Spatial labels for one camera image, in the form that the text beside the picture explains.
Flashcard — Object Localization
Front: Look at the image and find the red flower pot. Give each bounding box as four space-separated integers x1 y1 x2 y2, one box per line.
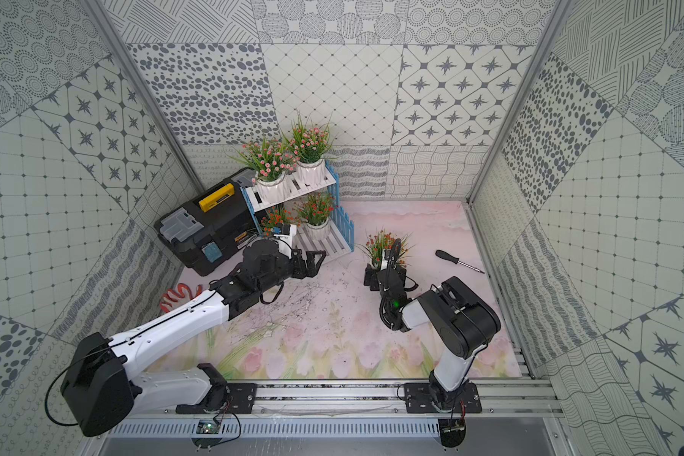
363 230 409 271
298 191 336 241

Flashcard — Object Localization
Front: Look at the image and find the orange flower pot front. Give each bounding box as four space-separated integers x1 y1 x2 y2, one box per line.
260 204 296 237

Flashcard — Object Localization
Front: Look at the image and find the pink flower pot back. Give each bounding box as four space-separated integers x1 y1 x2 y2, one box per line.
231 139 298 203

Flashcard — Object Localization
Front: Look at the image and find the pink flower pot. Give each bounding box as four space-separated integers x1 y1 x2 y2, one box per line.
231 139 298 203
284 114 333 186

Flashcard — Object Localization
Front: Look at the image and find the pink flower pot front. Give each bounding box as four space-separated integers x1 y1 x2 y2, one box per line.
284 114 333 186

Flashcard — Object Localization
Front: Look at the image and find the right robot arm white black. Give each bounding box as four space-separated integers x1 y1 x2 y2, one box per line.
363 266 502 412

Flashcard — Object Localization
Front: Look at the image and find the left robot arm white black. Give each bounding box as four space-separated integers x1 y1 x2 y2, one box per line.
51 239 327 437

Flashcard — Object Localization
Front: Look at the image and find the blue white two-tier rack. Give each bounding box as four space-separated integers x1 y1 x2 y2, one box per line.
241 160 355 263

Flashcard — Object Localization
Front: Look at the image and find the floral pink table mat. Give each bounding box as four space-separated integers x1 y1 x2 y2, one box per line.
153 201 494 379

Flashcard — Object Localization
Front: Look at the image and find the red white glove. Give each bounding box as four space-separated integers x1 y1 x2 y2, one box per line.
160 283 203 314

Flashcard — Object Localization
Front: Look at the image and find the black handle screwdriver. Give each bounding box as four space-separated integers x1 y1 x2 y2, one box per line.
435 249 485 274

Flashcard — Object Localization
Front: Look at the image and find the black toolbox yellow handle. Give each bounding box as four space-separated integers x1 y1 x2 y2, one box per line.
154 168 257 277

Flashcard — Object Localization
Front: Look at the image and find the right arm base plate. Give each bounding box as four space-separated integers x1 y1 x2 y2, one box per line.
403 381 483 413

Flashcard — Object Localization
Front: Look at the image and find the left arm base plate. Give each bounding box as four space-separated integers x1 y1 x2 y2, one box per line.
175 383 258 414

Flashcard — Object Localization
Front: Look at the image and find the aluminium mounting rail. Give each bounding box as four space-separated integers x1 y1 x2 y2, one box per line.
93 378 565 420

